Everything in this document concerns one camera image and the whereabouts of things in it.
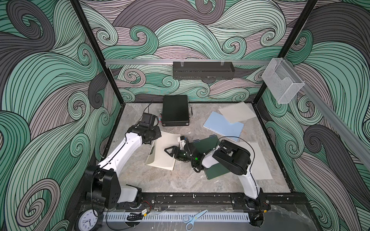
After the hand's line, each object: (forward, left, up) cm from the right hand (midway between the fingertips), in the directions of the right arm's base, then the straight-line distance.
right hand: (164, 154), depth 87 cm
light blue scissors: (-32, -15, -3) cm, 36 cm away
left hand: (+9, +4, +11) cm, 14 cm away
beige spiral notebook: (+1, +5, -7) cm, 9 cm away
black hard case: (+40, -5, -5) cm, 41 cm away
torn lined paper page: (+38, -56, -5) cm, 68 cm away
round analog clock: (-33, +34, 0) cm, 47 cm away
